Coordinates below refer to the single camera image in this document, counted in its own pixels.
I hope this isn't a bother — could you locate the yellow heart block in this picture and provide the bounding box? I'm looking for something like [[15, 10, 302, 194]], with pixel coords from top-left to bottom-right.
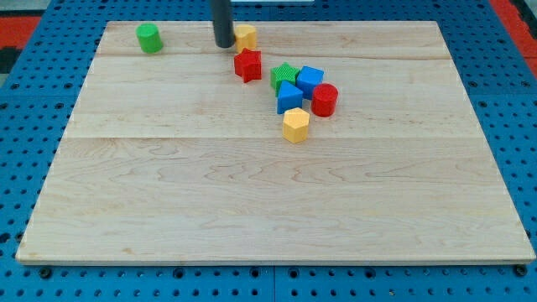
[[234, 24, 257, 53]]

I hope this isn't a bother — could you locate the light wooden board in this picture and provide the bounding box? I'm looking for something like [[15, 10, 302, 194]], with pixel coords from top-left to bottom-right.
[[16, 21, 535, 266]]

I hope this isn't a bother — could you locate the green star block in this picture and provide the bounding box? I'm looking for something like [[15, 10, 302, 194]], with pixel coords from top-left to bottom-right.
[[270, 62, 300, 96]]

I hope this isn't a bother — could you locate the yellow hexagon block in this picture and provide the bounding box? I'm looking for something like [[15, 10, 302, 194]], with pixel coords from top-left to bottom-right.
[[282, 107, 310, 143]]

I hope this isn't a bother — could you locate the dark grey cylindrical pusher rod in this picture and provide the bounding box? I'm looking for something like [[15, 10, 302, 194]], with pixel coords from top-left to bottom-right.
[[209, 0, 235, 49]]

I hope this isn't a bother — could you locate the red cylinder block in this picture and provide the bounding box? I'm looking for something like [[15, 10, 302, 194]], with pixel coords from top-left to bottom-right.
[[310, 83, 339, 117]]

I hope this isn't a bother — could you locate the blue triangle block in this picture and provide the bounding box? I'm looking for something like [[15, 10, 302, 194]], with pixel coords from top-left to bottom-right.
[[277, 81, 303, 114]]

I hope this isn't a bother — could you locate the blue cube block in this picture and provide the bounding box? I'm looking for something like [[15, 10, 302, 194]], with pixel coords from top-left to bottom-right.
[[295, 65, 325, 100]]

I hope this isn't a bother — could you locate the green cylinder block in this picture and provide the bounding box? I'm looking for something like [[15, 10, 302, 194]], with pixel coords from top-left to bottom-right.
[[135, 23, 164, 54]]

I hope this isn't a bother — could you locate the red star block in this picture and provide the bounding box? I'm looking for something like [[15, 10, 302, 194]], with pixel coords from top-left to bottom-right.
[[233, 48, 262, 83]]

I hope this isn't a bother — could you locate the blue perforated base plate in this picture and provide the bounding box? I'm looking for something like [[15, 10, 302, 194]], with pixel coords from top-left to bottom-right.
[[1, 0, 536, 301]]

